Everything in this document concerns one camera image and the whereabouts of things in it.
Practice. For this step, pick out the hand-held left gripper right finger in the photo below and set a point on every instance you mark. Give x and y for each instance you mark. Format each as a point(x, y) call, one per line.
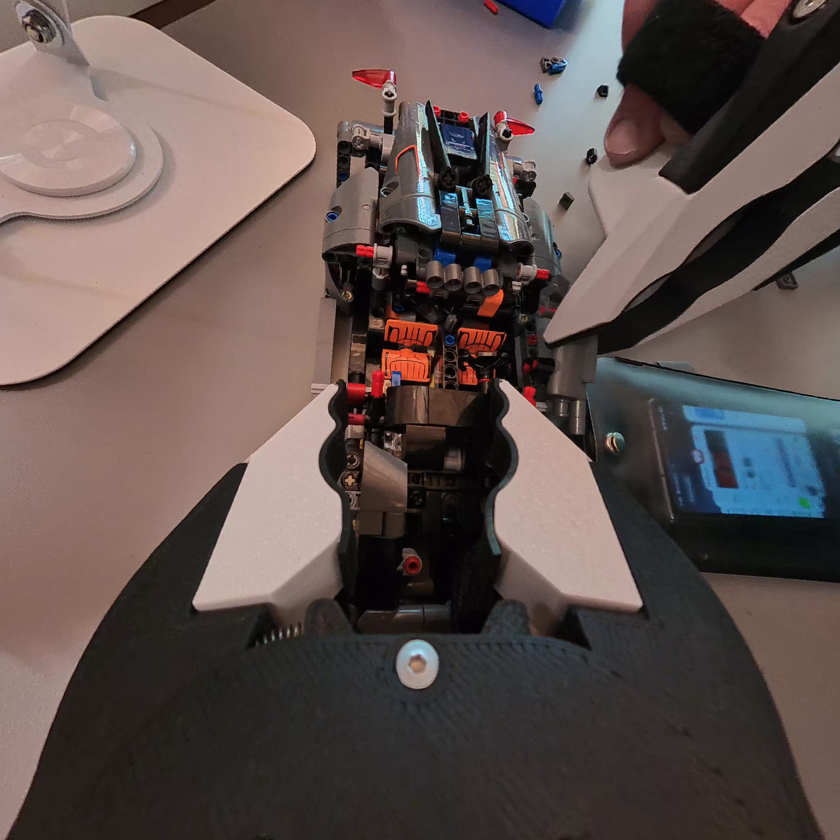
point(564, 518)

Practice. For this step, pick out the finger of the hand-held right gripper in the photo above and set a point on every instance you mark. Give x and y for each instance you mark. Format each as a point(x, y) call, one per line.
point(643, 249)
point(722, 285)

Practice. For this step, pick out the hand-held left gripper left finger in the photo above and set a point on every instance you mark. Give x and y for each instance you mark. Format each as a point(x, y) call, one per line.
point(275, 512)

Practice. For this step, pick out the grey orange lego car model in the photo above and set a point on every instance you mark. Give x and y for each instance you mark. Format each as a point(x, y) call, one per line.
point(453, 216)

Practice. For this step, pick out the dark grey lego piece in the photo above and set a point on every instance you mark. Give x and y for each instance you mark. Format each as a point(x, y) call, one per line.
point(788, 282)

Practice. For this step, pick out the blue and black lego connector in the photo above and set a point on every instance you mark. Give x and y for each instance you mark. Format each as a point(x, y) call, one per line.
point(554, 65)

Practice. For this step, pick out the person's right hand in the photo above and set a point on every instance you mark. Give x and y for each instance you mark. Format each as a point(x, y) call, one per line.
point(640, 134)

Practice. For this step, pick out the phone on black holder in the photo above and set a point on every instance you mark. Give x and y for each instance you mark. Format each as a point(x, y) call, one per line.
point(630, 407)

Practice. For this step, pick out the smartphone with lit screen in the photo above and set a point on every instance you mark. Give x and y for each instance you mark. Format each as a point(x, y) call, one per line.
point(741, 459)

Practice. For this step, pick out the blue plastic box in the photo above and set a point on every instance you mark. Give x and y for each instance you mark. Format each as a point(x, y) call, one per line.
point(531, 10)

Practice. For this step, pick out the clear acrylic stand foot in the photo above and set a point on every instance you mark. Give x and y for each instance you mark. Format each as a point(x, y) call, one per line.
point(79, 151)

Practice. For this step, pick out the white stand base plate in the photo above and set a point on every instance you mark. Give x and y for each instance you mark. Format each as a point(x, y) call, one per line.
point(216, 229)

